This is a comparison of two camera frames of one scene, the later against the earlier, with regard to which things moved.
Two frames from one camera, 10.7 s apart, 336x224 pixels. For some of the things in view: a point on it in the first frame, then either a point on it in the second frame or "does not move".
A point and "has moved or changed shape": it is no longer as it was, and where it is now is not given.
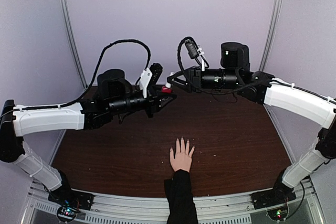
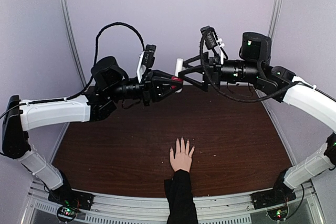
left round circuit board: (66, 213) does not move
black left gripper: (154, 102) -> (152, 86)
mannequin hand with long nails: (182, 159) does not move
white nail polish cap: (168, 85) has moved or changed shape
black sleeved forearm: (182, 208) does not move
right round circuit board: (279, 214) does not move
